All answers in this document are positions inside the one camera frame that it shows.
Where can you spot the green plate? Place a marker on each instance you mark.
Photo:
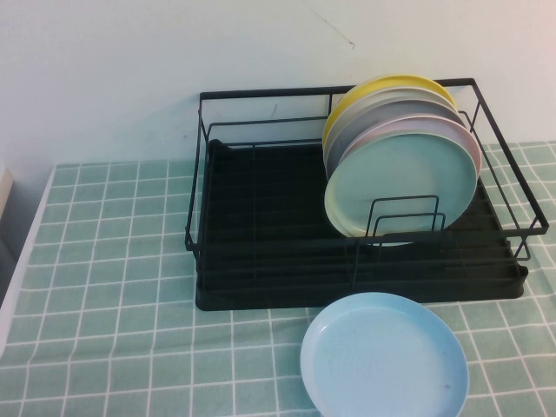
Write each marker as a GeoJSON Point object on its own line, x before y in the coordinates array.
{"type": "Point", "coordinates": [399, 174]}

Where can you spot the yellow plate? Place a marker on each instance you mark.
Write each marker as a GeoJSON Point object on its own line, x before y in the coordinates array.
{"type": "Point", "coordinates": [336, 119]}

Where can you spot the grey plate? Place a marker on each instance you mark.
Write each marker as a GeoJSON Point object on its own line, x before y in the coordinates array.
{"type": "Point", "coordinates": [391, 114]}

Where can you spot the off-white plate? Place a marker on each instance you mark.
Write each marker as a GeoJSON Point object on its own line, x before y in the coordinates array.
{"type": "Point", "coordinates": [378, 96]}

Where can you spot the pink plate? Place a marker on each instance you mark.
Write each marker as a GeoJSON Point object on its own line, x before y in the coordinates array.
{"type": "Point", "coordinates": [434, 123]}

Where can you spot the light blue plate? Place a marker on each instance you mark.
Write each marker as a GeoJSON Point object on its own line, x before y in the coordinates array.
{"type": "Point", "coordinates": [382, 360]}

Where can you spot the black plastic drip tray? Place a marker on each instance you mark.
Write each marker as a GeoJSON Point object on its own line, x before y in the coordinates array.
{"type": "Point", "coordinates": [269, 195]}

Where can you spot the green checked tablecloth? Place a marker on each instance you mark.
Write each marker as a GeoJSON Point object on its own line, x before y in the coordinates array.
{"type": "Point", "coordinates": [108, 260]}

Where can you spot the white table edge board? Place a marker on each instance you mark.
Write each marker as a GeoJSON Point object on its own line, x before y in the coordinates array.
{"type": "Point", "coordinates": [21, 269]}

